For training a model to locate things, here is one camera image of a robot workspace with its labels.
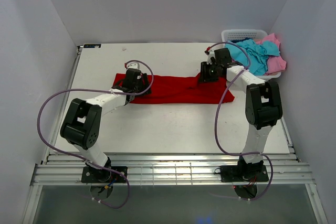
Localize red t shirt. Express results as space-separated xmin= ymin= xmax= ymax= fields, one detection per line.
xmin=112 ymin=73 xmax=235 ymax=105

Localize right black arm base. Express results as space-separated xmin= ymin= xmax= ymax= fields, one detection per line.
xmin=214 ymin=165 xmax=269 ymax=182

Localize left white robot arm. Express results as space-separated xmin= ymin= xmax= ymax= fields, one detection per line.
xmin=60 ymin=64 xmax=154 ymax=182

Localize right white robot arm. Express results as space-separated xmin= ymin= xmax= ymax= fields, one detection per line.
xmin=199 ymin=48 xmax=283 ymax=182

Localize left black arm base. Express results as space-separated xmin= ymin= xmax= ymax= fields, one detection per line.
xmin=81 ymin=166 xmax=125 ymax=184

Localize white plastic basket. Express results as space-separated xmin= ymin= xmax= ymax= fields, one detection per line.
xmin=221 ymin=29 xmax=283 ymax=80

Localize pink t shirt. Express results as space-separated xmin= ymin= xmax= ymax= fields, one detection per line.
xmin=255 ymin=33 xmax=287 ymax=76

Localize blue white label sticker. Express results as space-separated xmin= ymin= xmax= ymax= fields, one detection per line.
xmin=83 ymin=44 xmax=101 ymax=48

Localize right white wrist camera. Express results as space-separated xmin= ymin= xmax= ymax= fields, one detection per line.
xmin=205 ymin=47 xmax=216 ymax=65

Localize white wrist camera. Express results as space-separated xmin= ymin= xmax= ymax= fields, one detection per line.
xmin=124 ymin=61 xmax=140 ymax=70
xmin=205 ymin=47 xmax=216 ymax=65

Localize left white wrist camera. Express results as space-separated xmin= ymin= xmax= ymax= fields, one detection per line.
xmin=124 ymin=61 xmax=140 ymax=70

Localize aluminium frame rails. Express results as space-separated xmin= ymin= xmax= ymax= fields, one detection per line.
xmin=33 ymin=43 xmax=332 ymax=223

